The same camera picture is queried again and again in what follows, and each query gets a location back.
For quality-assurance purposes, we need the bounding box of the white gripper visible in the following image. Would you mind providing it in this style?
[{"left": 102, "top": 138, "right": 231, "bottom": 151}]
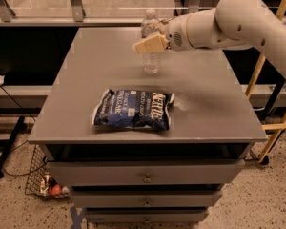
[{"left": 132, "top": 15, "right": 191, "bottom": 54}]

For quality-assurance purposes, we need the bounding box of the clear plastic water bottle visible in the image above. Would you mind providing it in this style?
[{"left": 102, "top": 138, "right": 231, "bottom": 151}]
[{"left": 141, "top": 9, "right": 160, "bottom": 75}]

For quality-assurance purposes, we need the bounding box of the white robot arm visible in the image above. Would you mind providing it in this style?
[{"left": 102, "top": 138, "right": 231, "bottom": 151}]
[{"left": 132, "top": 0, "right": 286, "bottom": 79}]

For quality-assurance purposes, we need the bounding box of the blue Kettle chips bag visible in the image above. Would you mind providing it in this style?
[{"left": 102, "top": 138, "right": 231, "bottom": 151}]
[{"left": 92, "top": 89, "right": 174, "bottom": 131}]

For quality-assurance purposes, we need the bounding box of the top grey drawer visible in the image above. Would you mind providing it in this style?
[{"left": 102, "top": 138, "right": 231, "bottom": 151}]
[{"left": 47, "top": 159, "right": 245, "bottom": 186}]

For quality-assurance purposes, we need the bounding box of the grey drawer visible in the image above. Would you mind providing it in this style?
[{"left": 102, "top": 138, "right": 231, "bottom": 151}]
[
  {"left": 47, "top": 159, "right": 245, "bottom": 186},
  {"left": 84, "top": 209, "right": 208, "bottom": 223},
  {"left": 71, "top": 190, "right": 222, "bottom": 208}
]

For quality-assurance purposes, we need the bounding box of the middle grey drawer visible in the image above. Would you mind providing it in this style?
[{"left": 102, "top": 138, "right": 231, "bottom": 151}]
[{"left": 71, "top": 190, "right": 222, "bottom": 208}]

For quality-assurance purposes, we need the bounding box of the orange ball in basket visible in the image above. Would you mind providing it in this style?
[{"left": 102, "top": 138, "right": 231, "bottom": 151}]
[{"left": 51, "top": 184, "right": 62, "bottom": 196}]

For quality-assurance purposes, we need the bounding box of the bottom grey drawer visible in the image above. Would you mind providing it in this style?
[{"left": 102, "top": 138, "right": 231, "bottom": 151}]
[{"left": 84, "top": 209, "right": 208, "bottom": 223}]

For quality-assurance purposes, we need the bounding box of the black metal floor stand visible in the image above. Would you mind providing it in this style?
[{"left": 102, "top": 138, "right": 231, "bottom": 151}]
[{"left": 0, "top": 116, "right": 25, "bottom": 178}]

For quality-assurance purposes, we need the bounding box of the yellow wooden ladder frame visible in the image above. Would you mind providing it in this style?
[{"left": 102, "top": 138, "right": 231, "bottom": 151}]
[{"left": 245, "top": 0, "right": 286, "bottom": 165}]

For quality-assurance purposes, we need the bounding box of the black wire basket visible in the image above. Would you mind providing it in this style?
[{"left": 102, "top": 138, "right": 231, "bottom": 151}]
[{"left": 25, "top": 146, "right": 70, "bottom": 200}]

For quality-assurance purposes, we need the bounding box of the black floor cable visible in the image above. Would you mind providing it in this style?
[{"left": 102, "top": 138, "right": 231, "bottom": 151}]
[{"left": 0, "top": 75, "right": 49, "bottom": 177}]

